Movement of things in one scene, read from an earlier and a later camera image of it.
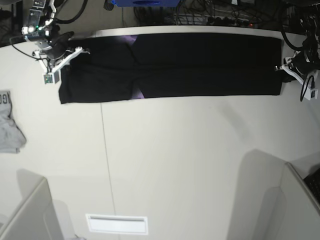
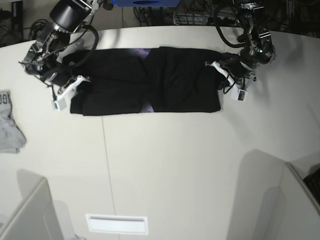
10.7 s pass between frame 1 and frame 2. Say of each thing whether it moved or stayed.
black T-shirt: moved
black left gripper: moved
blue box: stayed
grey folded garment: stayed
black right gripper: moved
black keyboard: stayed
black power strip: stayed
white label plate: stayed
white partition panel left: stayed
